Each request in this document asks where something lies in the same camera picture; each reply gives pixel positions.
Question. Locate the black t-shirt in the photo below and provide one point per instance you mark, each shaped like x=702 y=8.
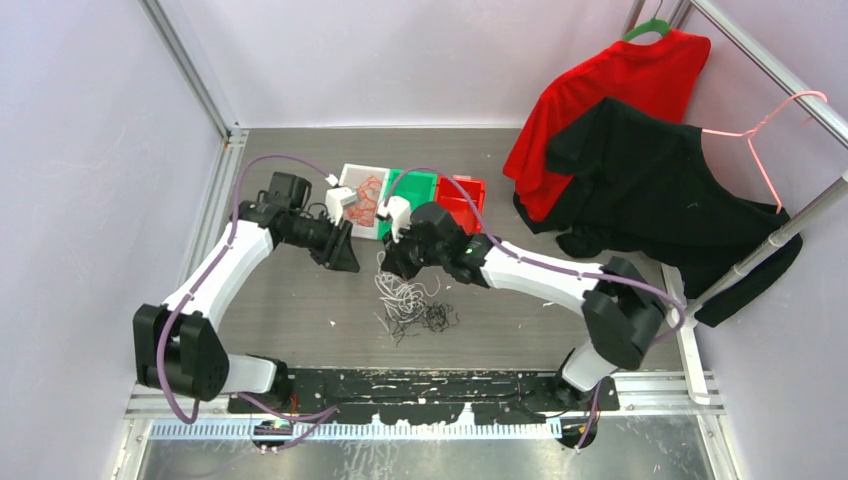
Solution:
x=638 y=183

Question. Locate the red t-shirt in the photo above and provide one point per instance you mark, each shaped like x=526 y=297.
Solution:
x=657 y=78

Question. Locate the metal clothes rack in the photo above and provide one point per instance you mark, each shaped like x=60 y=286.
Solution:
x=818 y=110

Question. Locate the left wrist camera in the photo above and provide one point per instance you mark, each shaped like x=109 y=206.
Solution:
x=337 y=199

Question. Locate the red plastic bin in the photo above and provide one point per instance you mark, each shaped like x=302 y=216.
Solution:
x=451 y=199

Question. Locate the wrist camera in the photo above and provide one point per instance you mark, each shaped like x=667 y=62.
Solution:
x=337 y=199
x=395 y=210

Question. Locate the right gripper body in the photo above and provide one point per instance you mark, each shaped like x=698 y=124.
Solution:
x=411 y=255

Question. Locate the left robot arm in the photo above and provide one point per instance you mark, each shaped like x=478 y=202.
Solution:
x=177 y=340

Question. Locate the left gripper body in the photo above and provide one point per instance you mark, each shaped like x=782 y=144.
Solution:
x=316 y=236

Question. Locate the white plastic bin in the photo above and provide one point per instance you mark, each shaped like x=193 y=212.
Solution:
x=369 y=182

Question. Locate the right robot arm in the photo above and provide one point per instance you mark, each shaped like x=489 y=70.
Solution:
x=621 y=312

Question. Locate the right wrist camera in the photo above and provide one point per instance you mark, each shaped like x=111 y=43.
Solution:
x=395 y=210

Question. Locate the green hanger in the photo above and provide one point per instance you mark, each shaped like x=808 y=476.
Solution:
x=653 y=25

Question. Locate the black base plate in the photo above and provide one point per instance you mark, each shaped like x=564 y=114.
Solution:
x=425 y=397

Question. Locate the green plastic bin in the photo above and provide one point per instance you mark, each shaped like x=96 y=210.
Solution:
x=416 y=187

